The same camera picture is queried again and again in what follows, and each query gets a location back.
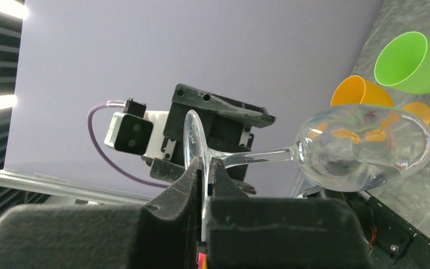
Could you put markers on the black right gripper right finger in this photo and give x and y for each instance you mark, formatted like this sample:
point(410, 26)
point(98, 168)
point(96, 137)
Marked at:
point(244, 232)

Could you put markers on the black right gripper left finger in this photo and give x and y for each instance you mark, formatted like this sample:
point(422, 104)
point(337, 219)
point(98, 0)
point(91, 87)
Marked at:
point(161, 233)

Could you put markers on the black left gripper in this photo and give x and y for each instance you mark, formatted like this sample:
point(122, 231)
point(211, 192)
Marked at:
point(227, 125)

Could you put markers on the clear small wine glass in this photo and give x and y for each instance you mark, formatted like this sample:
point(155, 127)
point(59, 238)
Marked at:
point(332, 163)

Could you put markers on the orange plastic goblet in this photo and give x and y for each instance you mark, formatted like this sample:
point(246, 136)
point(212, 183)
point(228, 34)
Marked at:
point(360, 91)

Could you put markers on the green plastic goblet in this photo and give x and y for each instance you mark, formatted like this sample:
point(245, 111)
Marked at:
point(404, 64)

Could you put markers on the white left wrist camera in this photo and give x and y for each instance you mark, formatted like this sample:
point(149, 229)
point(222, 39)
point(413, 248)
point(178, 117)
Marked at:
point(137, 130)

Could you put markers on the aluminium side rail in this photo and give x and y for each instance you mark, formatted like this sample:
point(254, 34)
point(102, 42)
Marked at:
point(58, 187)

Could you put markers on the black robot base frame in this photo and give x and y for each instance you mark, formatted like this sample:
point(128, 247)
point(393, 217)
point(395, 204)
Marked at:
point(393, 242)

